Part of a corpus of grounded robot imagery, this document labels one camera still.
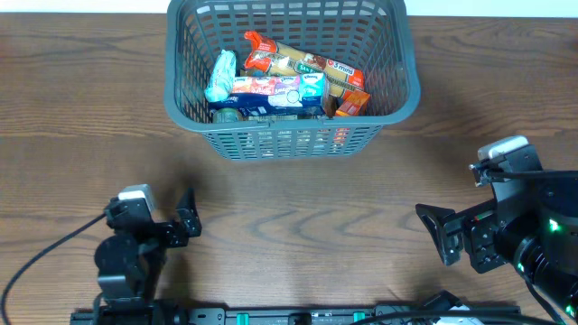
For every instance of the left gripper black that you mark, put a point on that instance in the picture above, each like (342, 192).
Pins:
(189, 219)

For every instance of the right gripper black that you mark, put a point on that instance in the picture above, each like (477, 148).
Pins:
(458, 236)

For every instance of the green lid seasoning jar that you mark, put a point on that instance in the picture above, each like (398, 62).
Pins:
(227, 115)

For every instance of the light green packet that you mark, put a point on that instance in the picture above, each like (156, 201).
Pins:
(222, 77)

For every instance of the orange medicine box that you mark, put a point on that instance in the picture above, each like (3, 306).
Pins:
(354, 105)

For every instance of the blue Kleenex tissue multipack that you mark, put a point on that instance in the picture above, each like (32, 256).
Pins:
(301, 95)

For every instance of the San Remo spaghetti packet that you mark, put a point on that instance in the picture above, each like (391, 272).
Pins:
(277, 59)

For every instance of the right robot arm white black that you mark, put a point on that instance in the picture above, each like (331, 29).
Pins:
(531, 224)

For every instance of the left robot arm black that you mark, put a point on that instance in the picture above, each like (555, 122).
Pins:
(131, 261)

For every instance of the grey plastic basket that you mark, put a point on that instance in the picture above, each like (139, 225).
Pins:
(370, 35)

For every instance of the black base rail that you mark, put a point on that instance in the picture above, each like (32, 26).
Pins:
(219, 316)

